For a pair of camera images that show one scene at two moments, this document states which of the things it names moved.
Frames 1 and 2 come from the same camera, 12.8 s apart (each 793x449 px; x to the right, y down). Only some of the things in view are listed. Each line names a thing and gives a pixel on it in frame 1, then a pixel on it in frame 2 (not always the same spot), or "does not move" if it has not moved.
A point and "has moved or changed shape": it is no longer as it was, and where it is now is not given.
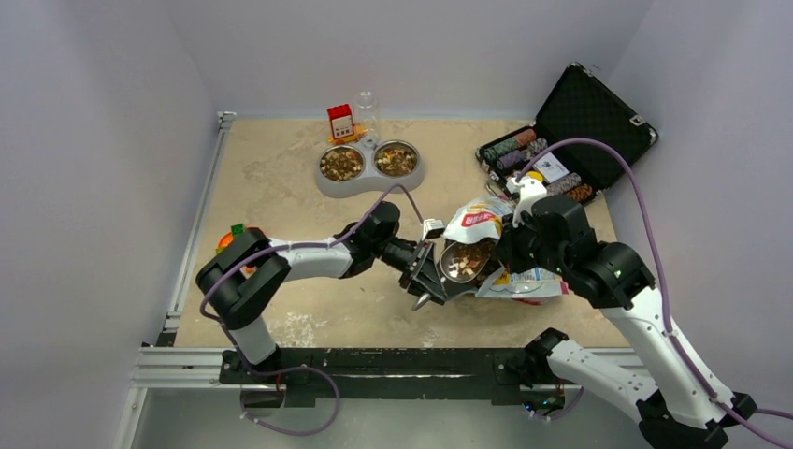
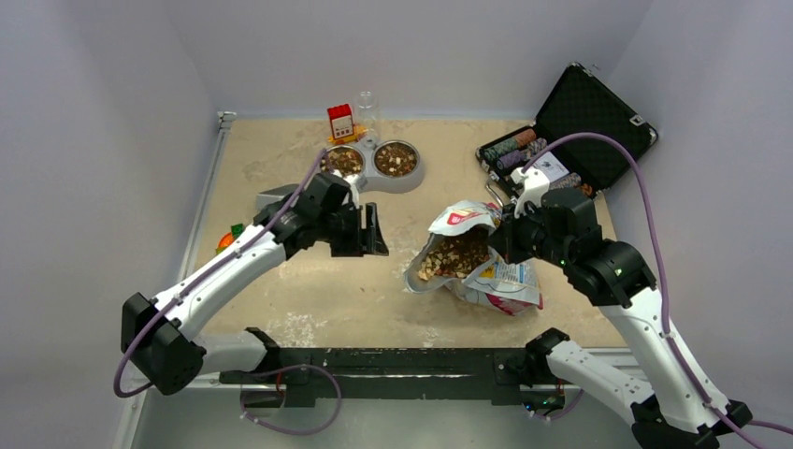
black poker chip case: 583,106 does not move
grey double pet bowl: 343,170 does not move
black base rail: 388,374 does not move
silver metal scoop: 462,262 to 270,195
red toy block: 341,119 does not move
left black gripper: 424,271 to 361,240
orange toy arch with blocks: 236,230 does not move
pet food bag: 482,221 has moved or changed shape
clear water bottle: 367,117 does not move
